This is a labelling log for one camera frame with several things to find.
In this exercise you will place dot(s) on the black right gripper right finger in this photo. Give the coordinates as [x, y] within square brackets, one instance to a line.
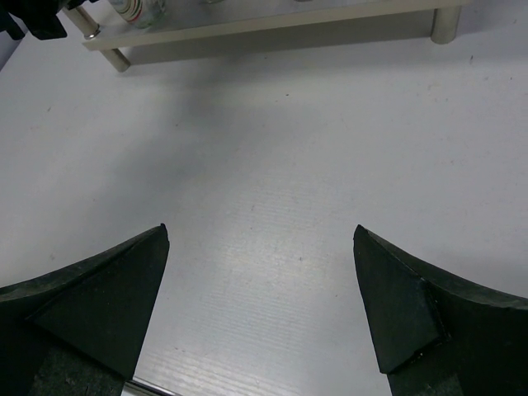
[435, 333]

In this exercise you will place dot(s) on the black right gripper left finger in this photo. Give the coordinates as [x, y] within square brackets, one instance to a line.
[79, 330]

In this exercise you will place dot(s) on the aluminium rail frame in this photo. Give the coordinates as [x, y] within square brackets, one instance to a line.
[139, 387]

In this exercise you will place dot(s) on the clear glass bottle front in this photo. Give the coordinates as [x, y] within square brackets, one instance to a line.
[140, 13]

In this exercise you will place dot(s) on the white two-tier shelf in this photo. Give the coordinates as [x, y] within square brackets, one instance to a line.
[190, 20]

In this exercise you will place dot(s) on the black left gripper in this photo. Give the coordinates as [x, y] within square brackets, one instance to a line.
[40, 18]

